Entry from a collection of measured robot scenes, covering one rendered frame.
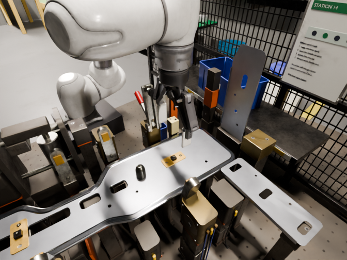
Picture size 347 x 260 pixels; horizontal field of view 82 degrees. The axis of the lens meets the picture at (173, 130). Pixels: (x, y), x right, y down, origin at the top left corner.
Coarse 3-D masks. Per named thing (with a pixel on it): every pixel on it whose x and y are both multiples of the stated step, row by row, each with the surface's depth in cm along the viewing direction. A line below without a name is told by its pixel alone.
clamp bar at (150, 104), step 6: (150, 84) 68; (144, 90) 66; (150, 90) 64; (144, 96) 68; (150, 96) 70; (144, 102) 70; (150, 102) 71; (150, 108) 72; (150, 114) 73; (156, 114) 73; (150, 120) 73; (156, 120) 74; (150, 126) 74; (156, 126) 76
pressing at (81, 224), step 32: (128, 160) 70; (160, 160) 70; (192, 160) 70; (224, 160) 70; (96, 192) 60; (128, 192) 60; (160, 192) 60; (0, 224) 53; (32, 224) 53; (64, 224) 53; (96, 224) 53; (0, 256) 47; (32, 256) 47
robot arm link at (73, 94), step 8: (64, 80) 100; (72, 80) 100; (80, 80) 103; (88, 80) 108; (56, 88) 103; (64, 88) 100; (72, 88) 101; (80, 88) 103; (88, 88) 106; (96, 88) 110; (64, 96) 102; (72, 96) 102; (80, 96) 104; (88, 96) 108; (96, 96) 112; (64, 104) 105; (72, 104) 104; (80, 104) 106; (88, 104) 110; (72, 112) 108; (80, 112) 109; (88, 112) 113
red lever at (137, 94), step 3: (135, 93) 77; (138, 93) 77; (135, 96) 78; (138, 96) 77; (141, 96) 78; (138, 99) 77; (141, 99) 77; (138, 102) 77; (141, 102) 76; (141, 105) 76; (144, 108) 76; (144, 111) 76; (153, 123) 75; (153, 126) 75
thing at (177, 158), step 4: (180, 152) 73; (168, 156) 71; (176, 156) 71; (180, 156) 71; (184, 156) 71; (164, 160) 70; (168, 160) 70; (172, 160) 69; (176, 160) 70; (180, 160) 70; (164, 164) 68; (168, 164) 68; (172, 164) 68
